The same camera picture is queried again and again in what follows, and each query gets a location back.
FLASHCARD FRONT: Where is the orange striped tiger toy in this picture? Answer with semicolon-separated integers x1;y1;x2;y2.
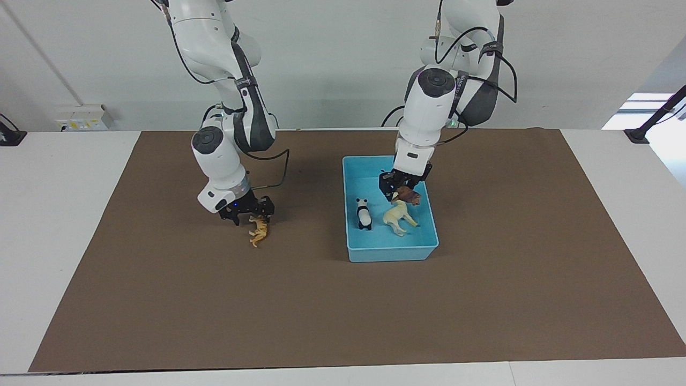
248;214;270;248

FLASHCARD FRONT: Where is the brown lion toy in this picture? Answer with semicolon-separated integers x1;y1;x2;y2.
391;185;423;206

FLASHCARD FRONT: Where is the cream horse toy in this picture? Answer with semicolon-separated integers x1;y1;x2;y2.
382;200;420;237

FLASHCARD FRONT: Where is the black and white panda toy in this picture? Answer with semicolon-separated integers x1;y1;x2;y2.
355;197;373;232

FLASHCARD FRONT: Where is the light blue storage box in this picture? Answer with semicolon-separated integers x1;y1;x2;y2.
342;155;440;264

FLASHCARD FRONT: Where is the brown table mat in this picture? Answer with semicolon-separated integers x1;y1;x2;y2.
28;127;686;373

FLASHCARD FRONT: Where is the black table clamp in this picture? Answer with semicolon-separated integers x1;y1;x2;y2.
0;113;28;147

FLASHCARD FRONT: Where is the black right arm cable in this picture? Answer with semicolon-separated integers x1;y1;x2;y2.
236;149;291;190

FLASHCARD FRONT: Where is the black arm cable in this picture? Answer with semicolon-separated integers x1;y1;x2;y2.
236;149;291;190
381;0;519;146

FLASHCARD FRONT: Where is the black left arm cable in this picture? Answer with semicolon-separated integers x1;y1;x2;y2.
381;0;519;146

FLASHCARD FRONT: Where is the white wall socket box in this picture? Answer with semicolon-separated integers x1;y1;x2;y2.
55;103;115;132

